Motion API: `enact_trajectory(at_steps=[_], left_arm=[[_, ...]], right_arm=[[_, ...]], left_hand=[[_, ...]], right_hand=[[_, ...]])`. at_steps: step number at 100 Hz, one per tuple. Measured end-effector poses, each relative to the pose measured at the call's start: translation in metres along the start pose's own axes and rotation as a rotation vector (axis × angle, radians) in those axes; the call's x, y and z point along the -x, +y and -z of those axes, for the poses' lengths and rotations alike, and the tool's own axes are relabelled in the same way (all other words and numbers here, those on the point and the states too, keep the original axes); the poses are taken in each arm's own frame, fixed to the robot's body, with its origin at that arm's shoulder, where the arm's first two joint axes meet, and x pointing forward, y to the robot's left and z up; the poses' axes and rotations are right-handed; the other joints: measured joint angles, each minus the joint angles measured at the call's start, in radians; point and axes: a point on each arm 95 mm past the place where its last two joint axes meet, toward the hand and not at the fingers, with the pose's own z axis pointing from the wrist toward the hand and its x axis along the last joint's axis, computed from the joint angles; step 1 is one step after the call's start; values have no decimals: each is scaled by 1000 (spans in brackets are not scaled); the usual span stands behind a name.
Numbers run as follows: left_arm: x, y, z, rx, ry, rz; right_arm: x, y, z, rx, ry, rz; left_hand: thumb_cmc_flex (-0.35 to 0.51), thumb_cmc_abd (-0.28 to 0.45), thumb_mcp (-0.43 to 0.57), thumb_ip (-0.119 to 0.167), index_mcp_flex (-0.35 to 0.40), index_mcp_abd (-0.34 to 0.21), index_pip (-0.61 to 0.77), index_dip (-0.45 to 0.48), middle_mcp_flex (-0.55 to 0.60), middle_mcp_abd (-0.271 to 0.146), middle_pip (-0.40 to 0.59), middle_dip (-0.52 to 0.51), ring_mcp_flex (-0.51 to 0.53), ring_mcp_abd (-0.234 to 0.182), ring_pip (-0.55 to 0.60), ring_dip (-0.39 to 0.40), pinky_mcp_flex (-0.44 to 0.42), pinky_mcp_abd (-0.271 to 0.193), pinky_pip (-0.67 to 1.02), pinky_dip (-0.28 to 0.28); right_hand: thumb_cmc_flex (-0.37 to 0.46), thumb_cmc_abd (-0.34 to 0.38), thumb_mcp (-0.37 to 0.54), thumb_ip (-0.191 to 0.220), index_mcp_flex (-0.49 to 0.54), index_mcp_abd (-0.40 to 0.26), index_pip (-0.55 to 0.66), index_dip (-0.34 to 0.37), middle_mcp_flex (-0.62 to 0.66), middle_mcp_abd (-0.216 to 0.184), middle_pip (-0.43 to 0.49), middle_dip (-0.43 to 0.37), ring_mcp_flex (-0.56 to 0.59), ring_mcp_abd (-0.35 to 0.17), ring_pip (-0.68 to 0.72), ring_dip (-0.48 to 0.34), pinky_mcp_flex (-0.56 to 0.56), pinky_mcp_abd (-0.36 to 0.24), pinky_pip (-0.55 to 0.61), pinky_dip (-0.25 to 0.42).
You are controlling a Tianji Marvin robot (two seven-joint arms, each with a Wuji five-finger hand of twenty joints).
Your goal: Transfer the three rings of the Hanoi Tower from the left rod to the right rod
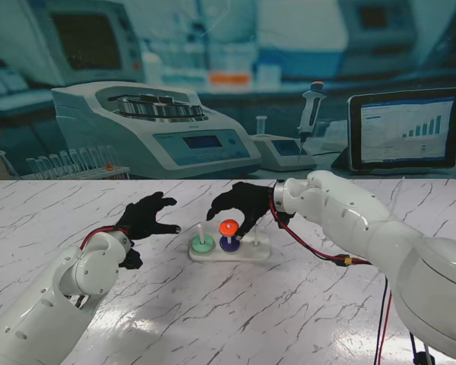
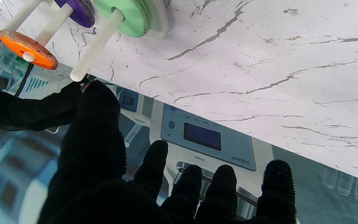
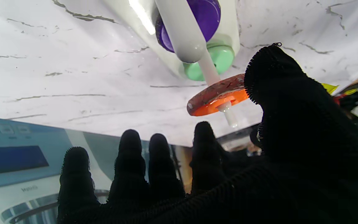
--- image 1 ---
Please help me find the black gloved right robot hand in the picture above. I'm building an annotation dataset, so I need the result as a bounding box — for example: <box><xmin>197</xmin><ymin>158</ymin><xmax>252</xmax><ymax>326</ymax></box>
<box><xmin>206</xmin><ymin>181</ymin><xmax>277</xmax><ymax>240</ymax></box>

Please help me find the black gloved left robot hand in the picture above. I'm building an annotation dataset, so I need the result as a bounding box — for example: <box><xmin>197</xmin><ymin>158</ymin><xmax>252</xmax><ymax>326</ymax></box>
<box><xmin>117</xmin><ymin>191</ymin><xmax>182</xmax><ymax>241</ymax></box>

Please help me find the small orange ring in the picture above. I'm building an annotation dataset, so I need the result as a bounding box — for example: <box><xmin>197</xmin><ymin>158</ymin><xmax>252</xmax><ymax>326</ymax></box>
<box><xmin>218</xmin><ymin>219</ymin><xmax>239</xmax><ymax>236</ymax></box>

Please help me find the medium purple ring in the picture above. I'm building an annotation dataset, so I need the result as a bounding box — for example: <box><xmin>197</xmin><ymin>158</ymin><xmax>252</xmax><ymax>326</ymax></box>
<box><xmin>219</xmin><ymin>235</ymin><xmax>241</xmax><ymax>252</ymax></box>

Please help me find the white three-rod tower base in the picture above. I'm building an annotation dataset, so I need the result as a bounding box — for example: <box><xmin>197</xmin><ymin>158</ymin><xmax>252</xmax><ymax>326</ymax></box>
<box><xmin>188</xmin><ymin>224</ymin><xmax>271</xmax><ymax>262</ymax></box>

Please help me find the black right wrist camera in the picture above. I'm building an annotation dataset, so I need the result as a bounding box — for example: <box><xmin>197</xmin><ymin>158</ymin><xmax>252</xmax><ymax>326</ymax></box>
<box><xmin>275</xmin><ymin>211</ymin><xmax>296</xmax><ymax>229</ymax></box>

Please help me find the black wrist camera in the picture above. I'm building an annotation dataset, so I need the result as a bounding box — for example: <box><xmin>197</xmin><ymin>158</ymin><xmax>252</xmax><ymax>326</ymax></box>
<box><xmin>275</xmin><ymin>211</ymin><xmax>296</xmax><ymax>229</ymax></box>
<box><xmin>117</xmin><ymin>246</ymin><xmax>144</xmax><ymax>270</ymax></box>

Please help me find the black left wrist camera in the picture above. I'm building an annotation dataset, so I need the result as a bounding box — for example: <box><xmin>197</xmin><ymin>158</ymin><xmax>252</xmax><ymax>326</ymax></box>
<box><xmin>117</xmin><ymin>246</ymin><xmax>144</xmax><ymax>270</ymax></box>

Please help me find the left arm red cable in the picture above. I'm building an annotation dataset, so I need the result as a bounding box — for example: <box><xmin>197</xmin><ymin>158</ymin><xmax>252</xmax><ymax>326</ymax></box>
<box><xmin>79</xmin><ymin>227</ymin><xmax>130</xmax><ymax>250</ymax></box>

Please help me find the large green ring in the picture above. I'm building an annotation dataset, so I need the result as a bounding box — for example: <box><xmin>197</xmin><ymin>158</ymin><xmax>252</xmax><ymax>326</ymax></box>
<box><xmin>189</xmin><ymin>234</ymin><xmax>216</xmax><ymax>255</ymax></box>

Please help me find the right arm red black cable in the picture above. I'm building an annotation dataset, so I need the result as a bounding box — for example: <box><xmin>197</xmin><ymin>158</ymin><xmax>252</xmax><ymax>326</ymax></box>
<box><xmin>268</xmin><ymin>197</ymin><xmax>438</xmax><ymax>365</ymax></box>

